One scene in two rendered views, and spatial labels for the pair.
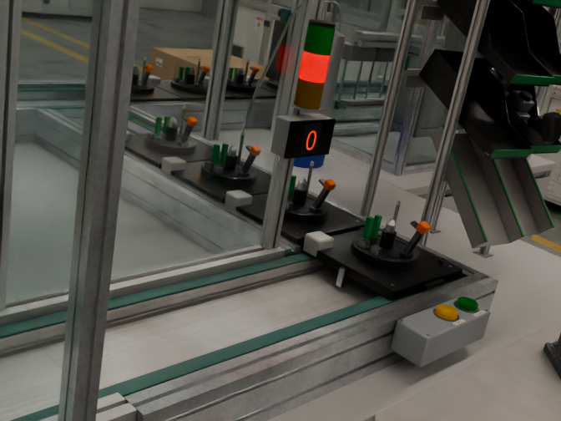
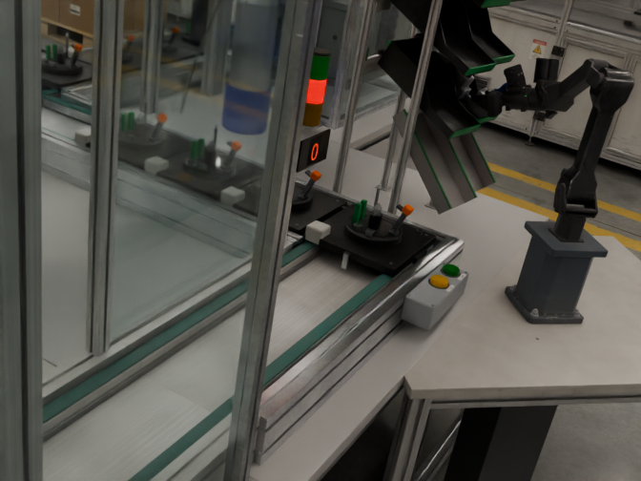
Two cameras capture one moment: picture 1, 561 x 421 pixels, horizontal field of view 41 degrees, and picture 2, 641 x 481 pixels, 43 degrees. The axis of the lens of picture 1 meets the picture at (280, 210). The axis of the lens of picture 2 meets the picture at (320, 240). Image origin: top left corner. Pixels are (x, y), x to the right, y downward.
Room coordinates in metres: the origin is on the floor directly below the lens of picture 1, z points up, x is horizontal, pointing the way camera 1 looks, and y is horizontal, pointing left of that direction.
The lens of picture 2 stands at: (-0.22, 0.37, 1.82)
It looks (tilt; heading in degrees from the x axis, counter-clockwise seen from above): 27 degrees down; 344
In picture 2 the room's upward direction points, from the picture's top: 10 degrees clockwise
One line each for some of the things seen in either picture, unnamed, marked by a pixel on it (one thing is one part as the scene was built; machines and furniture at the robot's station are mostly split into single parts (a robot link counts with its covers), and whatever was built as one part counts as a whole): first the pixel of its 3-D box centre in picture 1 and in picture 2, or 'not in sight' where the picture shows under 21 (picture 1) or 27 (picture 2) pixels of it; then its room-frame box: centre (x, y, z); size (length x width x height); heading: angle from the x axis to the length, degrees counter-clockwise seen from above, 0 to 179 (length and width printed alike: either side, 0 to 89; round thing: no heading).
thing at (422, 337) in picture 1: (442, 328); (435, 294); (1.23, -0.33, 0.93); 0.21 x 0.07 x 0.06; 138
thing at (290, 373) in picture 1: (347, 347); (371, 324); (1.13, -0.16, 0.91); 0.89 x 0.06 x 0.11; 138
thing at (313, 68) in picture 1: (314, 66); (313, 88); (1.38, -0.01, 1.33); 0.05 x 0.05 x 0.05
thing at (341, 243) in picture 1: (382, 259); (371, 237); (1.44, -0.23, 0.96); 0.24 x 0.24 x 0.02; 48
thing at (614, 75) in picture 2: not in sight; (592, 138); (1.32, -0.65, 1.30); 0.07 x 0.06 x 0.32; 88
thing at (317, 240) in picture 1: (317, 244); (317, 232); (1.43, -0.09, 0.97); 0.05 x 0.05 x 0.04; 48
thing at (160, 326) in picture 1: (267, 306); (295, 299); (1.23, -0.01, 0.91); 0.84 x 0.28 x 0.10; 138
